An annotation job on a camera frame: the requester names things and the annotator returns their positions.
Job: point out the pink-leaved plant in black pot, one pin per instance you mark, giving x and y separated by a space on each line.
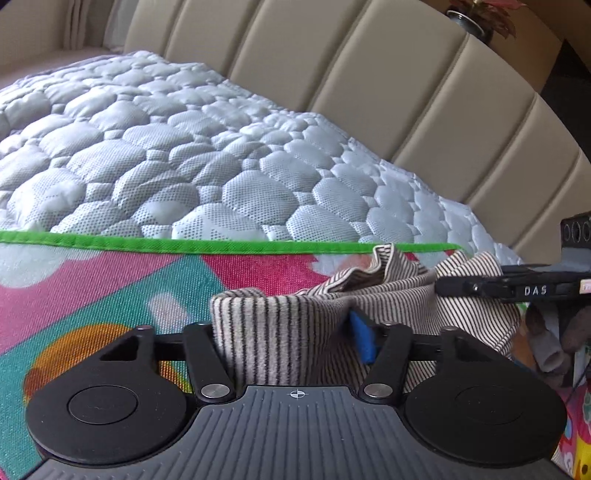
480 18

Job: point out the beige padded headboard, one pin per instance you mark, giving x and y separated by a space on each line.
415 92

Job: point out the person's right hand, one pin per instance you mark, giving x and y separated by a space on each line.
549 341

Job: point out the grey quilted mattress pad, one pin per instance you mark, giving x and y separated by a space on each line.
184 152

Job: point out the striped beige garment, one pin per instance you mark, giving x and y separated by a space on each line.
277 332

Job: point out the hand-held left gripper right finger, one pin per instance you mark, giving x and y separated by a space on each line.
364 337

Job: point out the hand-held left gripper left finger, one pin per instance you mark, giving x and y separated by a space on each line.
199 353

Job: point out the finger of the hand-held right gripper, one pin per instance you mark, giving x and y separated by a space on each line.
471 285
526 268

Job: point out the colourful printed mat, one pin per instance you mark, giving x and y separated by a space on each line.
92 295

